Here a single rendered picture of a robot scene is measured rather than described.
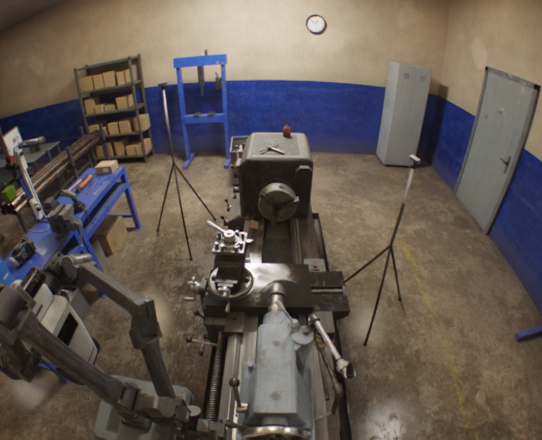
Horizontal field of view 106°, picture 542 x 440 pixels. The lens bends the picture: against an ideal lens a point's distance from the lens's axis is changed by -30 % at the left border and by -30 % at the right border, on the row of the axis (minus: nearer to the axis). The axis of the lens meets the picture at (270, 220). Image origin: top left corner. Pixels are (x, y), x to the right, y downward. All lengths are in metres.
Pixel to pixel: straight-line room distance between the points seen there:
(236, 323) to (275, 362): 0.50
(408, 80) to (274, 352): 4.59
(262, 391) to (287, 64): 4.76
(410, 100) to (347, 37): 1.47
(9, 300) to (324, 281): 1.53
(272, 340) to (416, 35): 5.26
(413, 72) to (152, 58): 4.38
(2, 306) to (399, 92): 5.06
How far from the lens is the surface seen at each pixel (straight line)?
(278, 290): 1.34
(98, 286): 1.08
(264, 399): 1.05
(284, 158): 2.00
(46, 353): 0.70
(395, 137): 5.25
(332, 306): 1.63
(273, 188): 1.88
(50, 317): 1.22
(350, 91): 5.34
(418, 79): 5.14
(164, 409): 0.81
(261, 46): 5.11
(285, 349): 1.13
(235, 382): 0.96
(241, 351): 1.51
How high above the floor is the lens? 2.16
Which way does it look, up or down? 36 degrees down
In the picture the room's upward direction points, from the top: straight up
